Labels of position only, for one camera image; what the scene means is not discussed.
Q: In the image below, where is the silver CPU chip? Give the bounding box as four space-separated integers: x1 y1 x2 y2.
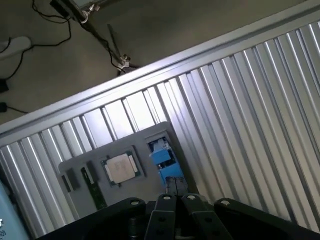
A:
100 149 145 186

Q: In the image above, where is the green RAM stick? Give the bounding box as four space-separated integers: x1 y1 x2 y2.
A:
80 166 108 211

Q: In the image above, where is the grey parts rack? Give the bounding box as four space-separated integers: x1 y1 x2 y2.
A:
58 121 199 224

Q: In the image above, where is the black floor cable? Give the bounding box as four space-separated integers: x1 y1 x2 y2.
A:
0 0 73 81

